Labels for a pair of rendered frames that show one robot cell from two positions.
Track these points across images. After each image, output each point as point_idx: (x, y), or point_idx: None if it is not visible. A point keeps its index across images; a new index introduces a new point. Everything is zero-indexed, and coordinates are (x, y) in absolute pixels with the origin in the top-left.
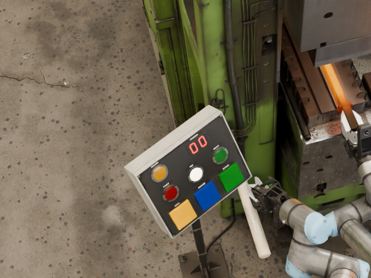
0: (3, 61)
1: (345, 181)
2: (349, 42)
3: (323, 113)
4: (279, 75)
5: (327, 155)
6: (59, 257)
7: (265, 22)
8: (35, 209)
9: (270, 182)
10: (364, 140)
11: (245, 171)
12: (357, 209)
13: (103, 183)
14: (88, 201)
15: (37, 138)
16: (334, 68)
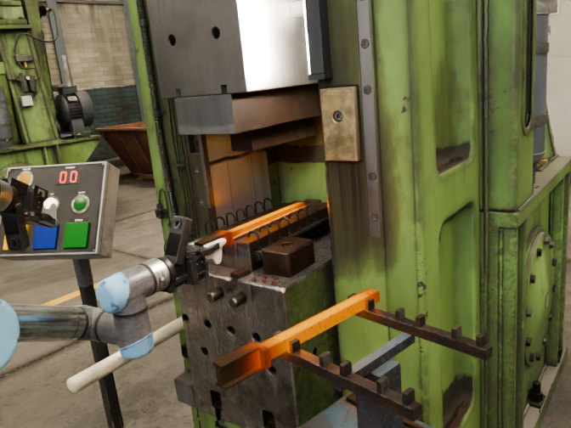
0: None
1: (244, 414)
2: (202, 99)
3: None
4: (208, 195)
5: (204, 318)
6: (84, 402)
7: None
8: (122, 369)
9: (38, 192)
10: (172, 235)
11: (93, 241)
12: (104, 312)
13: (174, 383)
14: (150, 386)
15: None
16: (269, 222)
